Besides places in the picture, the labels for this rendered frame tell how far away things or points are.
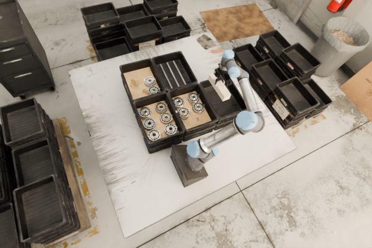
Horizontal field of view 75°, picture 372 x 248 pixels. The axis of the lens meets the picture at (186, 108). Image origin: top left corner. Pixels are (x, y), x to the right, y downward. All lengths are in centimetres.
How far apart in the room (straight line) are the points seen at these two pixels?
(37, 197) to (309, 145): 291
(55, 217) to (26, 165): 59
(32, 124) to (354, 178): 349
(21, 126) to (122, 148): 102
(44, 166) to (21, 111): 58
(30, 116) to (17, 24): 92
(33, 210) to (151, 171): 96
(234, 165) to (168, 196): 60
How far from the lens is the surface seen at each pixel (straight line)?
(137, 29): 324
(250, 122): 147
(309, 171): 324
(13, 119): 277
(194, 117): 208
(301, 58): 343
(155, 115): 206
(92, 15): 349
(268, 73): 322
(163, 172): 201
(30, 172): 260
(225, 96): 191
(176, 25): 349
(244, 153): 219
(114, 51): 330
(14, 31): 293
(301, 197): 309
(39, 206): 236
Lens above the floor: 263
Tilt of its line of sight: 59 degrees down
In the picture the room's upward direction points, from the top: 11 degrees clockwise
